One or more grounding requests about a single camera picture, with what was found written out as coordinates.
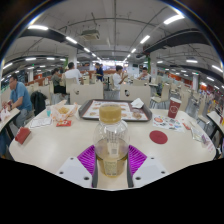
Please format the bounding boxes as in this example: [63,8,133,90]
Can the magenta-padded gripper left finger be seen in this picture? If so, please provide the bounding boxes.
[55,144,99,189]

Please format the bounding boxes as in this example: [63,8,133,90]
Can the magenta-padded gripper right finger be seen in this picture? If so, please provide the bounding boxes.
[126,144,169,189]

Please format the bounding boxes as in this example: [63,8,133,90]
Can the clear bottle with yellow drink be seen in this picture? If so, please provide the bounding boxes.
[92,104,131,178]

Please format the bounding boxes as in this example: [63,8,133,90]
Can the flat round red coaster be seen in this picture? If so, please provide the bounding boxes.
[149,129,169,145]

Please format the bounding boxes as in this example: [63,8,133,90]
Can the red sauce packet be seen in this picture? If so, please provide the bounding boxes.
[181,121,192,131]
[55,119,73,128]

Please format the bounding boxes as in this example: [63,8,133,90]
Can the colourful printed paper sheet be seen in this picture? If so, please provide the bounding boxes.
[152,114,186,133]

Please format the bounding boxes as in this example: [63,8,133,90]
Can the white paper receipt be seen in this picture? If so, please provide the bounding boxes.
[29,116,53,130]

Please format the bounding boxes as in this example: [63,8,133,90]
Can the dark brown food tray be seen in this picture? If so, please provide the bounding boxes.
[78,99,153,122]

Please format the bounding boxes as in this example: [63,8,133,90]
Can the printed tray liner paper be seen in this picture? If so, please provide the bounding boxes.
[82,100,149,121]

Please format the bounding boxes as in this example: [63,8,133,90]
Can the orange white food wrapper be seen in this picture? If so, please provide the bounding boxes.
[50,101,79,122]

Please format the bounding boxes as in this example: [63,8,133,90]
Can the clear plastic bag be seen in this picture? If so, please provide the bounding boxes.
[190,126,210,145]

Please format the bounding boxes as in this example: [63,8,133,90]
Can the red wallet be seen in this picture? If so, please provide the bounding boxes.
[14,126,32,145]

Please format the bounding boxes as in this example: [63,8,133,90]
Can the red paper cup with lid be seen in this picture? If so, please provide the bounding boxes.
[167,97,183,120]

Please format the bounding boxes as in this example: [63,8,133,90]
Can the white paper napkin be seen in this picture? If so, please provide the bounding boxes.
[130,97,145,109]

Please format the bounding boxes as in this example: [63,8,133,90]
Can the beige chair with round hole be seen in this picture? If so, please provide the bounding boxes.
[119,83,152,108]
[69,82,104,106]

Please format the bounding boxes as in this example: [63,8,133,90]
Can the black backpack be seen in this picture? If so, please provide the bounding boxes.
[30,90,48,116]

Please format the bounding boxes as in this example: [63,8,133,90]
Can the beige neighbouring table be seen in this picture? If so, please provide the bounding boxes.
[0,107,21,133]
[206,110,224,134]

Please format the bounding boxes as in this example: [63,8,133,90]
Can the person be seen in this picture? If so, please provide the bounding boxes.
[1,73,34,129]
[94,62,104,83]
[64,62,84,85]
[50,67,67,94]
[137,66,152,82]
[112,65,128,91]

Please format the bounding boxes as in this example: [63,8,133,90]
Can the ceiling air unit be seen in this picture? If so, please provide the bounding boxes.
[80,29,101,42]

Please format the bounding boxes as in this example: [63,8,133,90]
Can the ceiling lights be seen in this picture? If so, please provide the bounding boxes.
[1,13,224,88]

